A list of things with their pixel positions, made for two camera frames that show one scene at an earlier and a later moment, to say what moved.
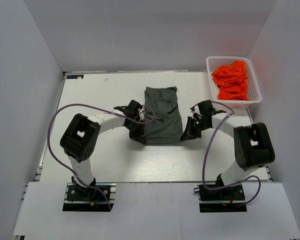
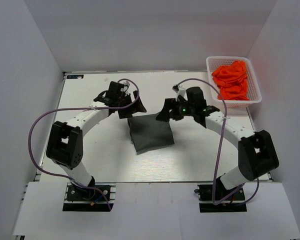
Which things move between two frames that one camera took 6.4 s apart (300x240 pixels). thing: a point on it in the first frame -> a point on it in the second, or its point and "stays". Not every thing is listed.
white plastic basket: [233, 82] stays
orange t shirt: [231, 81] stays
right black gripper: [190, 131] -> [172, 110]
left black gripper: [136, 132] -> [129, 105]
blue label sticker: [75, 76] stays
